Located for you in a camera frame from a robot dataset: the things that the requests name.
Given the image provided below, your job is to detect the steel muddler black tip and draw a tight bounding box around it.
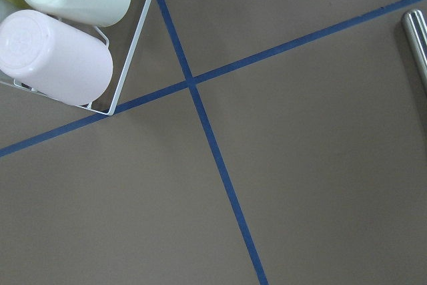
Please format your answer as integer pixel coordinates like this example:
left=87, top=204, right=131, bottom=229
left=402, top=9, right=426, bottom=91

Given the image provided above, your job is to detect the pink plastic cup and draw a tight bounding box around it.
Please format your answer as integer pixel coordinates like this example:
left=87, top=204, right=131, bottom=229
left=1, top=10, right=113, bottom=105

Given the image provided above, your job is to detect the white wire cup rack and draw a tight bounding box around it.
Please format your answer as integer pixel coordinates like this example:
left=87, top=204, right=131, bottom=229
left=1, top=0, right=151, bottom=115

